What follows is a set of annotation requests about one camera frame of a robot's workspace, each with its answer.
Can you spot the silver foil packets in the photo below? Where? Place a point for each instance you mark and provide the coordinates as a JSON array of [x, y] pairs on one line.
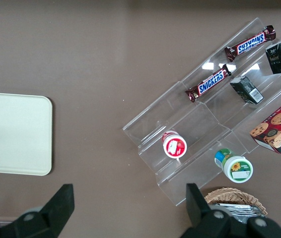
[[242, 210]]

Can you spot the red lid yogurt cup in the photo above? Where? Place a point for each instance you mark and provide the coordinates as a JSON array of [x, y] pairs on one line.
[[175, 147]]

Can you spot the clear acrylic stepped stand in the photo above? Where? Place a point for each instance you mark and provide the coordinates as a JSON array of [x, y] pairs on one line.
[[267, 99], [200, 129]]

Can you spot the red plaid cookie box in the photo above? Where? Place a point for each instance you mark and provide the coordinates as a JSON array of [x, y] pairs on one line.
[[279, 129]]

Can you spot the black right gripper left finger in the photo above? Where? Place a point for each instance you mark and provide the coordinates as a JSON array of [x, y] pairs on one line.
[[36, 223]]

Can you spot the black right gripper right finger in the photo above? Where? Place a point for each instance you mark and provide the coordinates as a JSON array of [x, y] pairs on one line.
[[207, 225]]

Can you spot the light tan wicker basket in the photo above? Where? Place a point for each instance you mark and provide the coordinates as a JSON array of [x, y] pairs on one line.
[[230, 196]]

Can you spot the green sunflower lid jar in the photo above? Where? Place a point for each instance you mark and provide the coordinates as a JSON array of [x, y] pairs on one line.
[[237, 169]]

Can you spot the cream plastic tray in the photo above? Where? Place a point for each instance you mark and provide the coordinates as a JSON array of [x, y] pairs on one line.
[[14, 134]]

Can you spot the Snickers chocolate bar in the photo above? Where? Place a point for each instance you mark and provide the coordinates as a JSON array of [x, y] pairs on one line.
[[251, 42], [211, 82]]

